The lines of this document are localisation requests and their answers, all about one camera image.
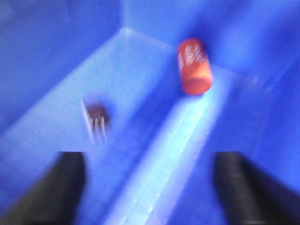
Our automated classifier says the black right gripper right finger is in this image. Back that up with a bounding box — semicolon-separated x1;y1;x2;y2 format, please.
214;151;300;225

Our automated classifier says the small dark cylindrical capacitor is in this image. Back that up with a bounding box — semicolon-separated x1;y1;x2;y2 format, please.
81;98;111;144

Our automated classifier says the orange cylindrical 4680 capacitor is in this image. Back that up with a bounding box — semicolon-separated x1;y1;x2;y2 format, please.
177;38;213;95

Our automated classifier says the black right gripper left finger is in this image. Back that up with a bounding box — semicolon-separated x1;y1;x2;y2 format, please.
0;152;86;225

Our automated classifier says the blue plastic bin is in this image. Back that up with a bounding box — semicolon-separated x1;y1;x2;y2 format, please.
0;0;300;225

